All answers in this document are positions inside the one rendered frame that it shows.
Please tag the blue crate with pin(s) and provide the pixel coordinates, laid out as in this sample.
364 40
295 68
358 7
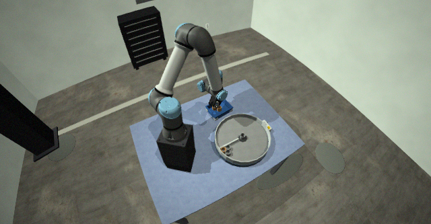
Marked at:
226 108

